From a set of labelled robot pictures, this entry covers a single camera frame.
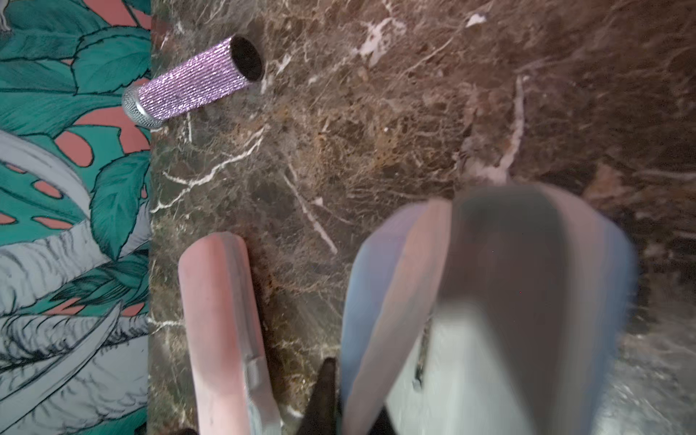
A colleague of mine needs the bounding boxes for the blue zippered umbrella case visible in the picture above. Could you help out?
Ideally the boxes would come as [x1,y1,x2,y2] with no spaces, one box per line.
[340,184,637,434]

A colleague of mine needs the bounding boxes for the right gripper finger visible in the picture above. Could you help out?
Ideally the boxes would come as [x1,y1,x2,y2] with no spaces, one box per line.
[295,357,337,435]

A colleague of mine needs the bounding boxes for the pink zippered umbrella case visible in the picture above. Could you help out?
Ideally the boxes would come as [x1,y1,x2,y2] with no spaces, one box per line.
[178,232,282,434]

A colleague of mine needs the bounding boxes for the glittery purple bottle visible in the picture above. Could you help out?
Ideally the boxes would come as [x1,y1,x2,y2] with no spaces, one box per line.
[121,36,265,130]

